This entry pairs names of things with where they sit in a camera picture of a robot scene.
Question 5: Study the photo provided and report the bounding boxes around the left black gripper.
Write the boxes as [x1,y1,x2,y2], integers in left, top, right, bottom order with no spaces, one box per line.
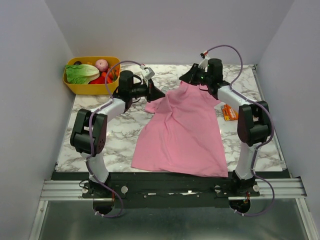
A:
[129,77,165,103]

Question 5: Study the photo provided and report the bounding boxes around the round blue yellow brooch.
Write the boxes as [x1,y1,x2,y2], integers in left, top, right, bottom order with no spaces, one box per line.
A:
[161,86,169,93]

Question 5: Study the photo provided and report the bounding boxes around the pink t-shirt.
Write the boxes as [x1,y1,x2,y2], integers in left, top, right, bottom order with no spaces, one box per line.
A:
[131,82,228,178]

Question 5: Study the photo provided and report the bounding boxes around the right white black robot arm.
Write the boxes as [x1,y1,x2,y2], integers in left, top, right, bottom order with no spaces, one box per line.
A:
[179,58,274,196]

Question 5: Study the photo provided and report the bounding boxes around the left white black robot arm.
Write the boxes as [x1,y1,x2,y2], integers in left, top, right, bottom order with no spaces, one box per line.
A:
[70,67,165,198]

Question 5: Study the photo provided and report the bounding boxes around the orange black packet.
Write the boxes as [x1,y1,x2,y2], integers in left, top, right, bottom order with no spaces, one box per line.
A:
[221,104,239,122]

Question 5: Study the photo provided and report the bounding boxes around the red toy pepper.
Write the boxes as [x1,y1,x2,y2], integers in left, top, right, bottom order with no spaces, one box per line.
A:
[89,72,112,85]

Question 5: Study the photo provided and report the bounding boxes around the yellow plastic bin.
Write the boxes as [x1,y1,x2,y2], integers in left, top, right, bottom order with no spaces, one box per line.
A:
[63,56,121,95]

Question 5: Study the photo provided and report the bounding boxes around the pink toy onion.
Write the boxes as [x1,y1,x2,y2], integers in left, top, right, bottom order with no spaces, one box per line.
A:
[94,59,109,72]

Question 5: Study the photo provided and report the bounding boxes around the green toy lettuce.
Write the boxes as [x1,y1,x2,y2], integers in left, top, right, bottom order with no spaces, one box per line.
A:
[65,64,100,85]

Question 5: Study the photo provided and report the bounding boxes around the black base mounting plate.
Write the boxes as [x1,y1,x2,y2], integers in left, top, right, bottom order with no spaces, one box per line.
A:
[51,172,260,213]

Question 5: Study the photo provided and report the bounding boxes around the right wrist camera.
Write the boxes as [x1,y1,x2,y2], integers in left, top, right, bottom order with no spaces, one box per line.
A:
[198,51,210,70]

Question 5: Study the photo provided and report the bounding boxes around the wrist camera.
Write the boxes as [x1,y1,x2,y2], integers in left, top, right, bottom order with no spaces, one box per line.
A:
[140,64,155,81]
[198,51,210,70]

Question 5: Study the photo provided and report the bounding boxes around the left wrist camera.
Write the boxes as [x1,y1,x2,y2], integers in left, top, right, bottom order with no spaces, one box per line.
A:
[140,64,155,81]

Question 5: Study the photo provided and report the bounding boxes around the aluminium frame rail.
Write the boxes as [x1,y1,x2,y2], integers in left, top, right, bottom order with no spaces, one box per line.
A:
[40,178,307,201]

